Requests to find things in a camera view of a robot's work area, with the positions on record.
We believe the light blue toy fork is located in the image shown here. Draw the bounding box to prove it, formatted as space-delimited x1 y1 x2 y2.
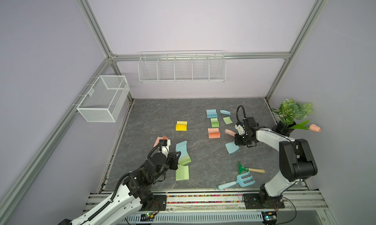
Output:
218 171 256 190

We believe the torn salmon page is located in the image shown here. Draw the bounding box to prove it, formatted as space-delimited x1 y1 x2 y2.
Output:
225 129 236 137

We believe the light green memo pad small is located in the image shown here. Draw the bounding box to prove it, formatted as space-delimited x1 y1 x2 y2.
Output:
211 118 219 128

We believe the torn light green page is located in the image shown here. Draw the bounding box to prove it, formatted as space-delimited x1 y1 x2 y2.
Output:
223 116 233 125

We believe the torn light blue page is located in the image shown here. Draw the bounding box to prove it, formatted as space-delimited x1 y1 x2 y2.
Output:
225 142 240 154
220 110 231 115

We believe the pink artificial tulip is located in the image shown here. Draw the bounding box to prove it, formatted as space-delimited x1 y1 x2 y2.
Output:
289 120 321 133

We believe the green toy rake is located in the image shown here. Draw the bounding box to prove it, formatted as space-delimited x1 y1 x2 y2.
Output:
238 162 266 174

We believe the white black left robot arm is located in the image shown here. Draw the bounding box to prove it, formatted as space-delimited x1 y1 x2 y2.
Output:
59 139 181 225

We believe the salmon memo pad front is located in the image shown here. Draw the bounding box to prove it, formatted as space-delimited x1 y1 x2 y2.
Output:
208 128 221 139

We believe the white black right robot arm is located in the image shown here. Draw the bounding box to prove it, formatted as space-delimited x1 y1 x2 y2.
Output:
235 117 318 208

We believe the white wire basket left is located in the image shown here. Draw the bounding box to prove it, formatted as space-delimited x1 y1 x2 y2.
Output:
73 75 131 123

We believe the light green memo pad front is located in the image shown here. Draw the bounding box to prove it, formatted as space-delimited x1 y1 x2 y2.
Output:
175 164 190 181

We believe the white wire shelf basket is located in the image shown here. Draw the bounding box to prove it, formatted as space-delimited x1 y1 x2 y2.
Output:
138 50 227 83

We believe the black plant pot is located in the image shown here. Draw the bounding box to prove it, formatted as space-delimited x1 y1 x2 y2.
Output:
272 121 296 137

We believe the yellow memo pad far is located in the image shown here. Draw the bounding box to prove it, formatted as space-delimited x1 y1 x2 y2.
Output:
175 121 188 131

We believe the red memo pad far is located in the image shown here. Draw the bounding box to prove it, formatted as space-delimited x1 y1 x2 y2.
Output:
154 136 168 147

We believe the light blue memo pad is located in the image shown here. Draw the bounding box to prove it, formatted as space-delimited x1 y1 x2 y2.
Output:
206 109 217 118
175 141 188 159

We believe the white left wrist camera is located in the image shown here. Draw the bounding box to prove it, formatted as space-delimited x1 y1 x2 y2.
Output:
158 139 171 155

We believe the green artificial plant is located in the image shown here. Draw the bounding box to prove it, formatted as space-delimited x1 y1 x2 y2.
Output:
271 99 313 127

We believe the light blue memo pad front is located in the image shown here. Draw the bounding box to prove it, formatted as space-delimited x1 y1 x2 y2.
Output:
175 141 188 159

